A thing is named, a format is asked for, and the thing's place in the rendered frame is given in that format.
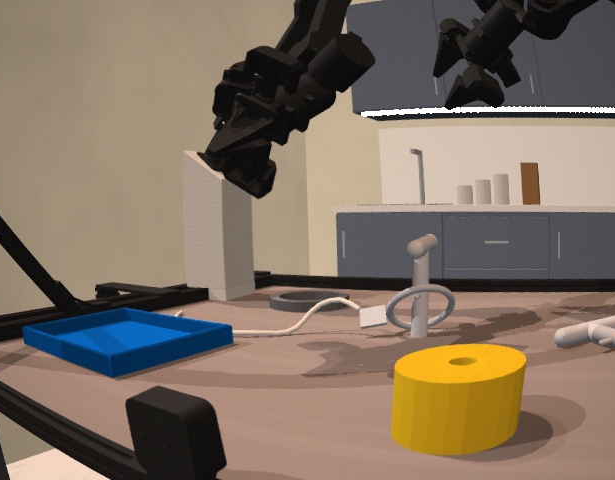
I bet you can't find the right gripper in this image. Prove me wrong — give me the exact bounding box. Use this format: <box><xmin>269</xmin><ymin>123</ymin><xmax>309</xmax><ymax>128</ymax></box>
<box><xmin>433</xmin><ymin>18</ymin><xmax>511</xmax><ymax>111</ymax></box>

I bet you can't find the white rope with loop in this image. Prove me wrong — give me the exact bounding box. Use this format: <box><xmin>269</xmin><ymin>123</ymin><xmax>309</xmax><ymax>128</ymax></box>
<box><xmin>232</xmin><ymin>284</ymin><xmax>455</xmax><ymax>336</ymax></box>

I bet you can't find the yellow cylinder with center hole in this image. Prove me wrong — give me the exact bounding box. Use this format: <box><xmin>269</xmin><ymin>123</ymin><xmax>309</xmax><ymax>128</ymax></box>
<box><xmin>391</xmin><ymin>344</ymin><xmax>526</xmax><ymax>455</ymax></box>

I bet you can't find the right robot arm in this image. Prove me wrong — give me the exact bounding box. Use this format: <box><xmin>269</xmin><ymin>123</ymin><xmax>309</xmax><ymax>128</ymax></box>
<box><xmin>474</xmin><ymin>0</ymin><xmax>599</xmax><ymax>88</ymax></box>

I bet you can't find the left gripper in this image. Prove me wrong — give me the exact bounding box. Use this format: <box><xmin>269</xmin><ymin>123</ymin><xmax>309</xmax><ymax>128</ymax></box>
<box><xmin>207</xmin><ymin>46</ymin><xmax>317</xmax><ymax>199</ymax></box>

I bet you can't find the blue tray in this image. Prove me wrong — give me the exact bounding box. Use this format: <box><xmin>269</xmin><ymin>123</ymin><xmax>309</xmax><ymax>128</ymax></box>
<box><xmin>23</xmin><ymin>308</ymin><xmax>233</xmax><ymax>378</ymax></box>

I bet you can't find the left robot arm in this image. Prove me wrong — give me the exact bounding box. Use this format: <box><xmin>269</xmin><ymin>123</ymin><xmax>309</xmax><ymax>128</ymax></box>
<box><xmin>208</xmin><ymin>0</ymin><xmax>375</xmax><ymax>146</ymax></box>

